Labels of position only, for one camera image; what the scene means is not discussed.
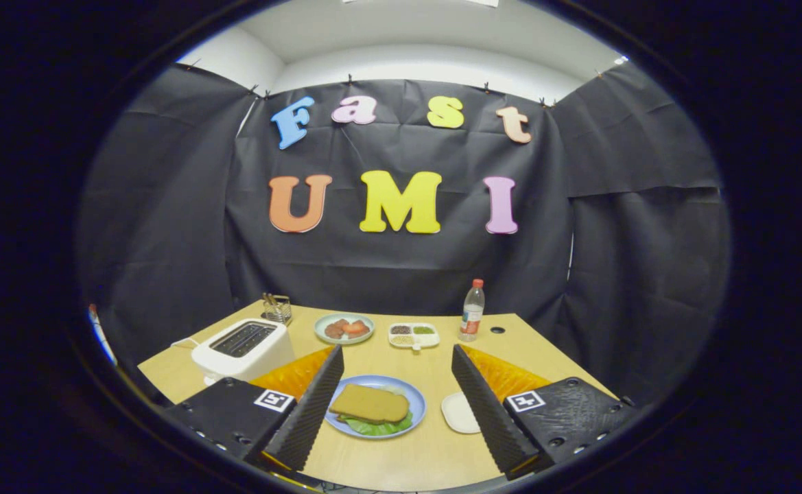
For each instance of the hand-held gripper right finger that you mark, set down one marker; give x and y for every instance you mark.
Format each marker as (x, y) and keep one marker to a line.
(490, 418)

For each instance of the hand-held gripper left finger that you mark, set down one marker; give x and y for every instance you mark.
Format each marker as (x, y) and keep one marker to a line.
(311, 412)

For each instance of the rounded brown toast slice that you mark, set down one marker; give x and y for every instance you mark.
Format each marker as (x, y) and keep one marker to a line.
(370, 403)

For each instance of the green lettuce leaf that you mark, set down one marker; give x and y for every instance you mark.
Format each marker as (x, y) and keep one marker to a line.
(380, 429)

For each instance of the small white square plate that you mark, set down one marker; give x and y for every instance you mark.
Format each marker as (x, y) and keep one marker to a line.
(457, 412)

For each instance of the white toaster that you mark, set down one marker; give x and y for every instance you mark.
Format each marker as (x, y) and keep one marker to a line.
(263, 360)

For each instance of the pale green round plate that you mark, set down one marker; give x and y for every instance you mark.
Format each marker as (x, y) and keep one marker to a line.
(344, 341)

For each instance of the blue round plate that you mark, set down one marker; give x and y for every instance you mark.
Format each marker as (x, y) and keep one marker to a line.
(411, 391)

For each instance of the brown meat patty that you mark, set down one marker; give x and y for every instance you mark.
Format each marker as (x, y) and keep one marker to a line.
(334, 331)

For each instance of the red tomato slice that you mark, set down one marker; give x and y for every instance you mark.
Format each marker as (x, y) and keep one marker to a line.
(356, 327)

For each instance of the white divided dish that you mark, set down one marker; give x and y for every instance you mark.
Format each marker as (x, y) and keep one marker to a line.
(428, 339)

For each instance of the clear plastic bottle red cap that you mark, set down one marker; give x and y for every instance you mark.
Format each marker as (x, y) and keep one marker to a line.
(471, 315)

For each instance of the pile of beige beans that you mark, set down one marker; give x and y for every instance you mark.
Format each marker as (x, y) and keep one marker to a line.
(403, 339)

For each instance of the black backdrop cloth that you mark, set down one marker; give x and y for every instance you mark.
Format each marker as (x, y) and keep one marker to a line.
(387, 274)

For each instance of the white and red object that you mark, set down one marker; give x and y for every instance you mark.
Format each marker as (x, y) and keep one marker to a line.
(99, 329)

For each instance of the long ceiling light panel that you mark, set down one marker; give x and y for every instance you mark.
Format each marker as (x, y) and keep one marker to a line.
(483, 2)

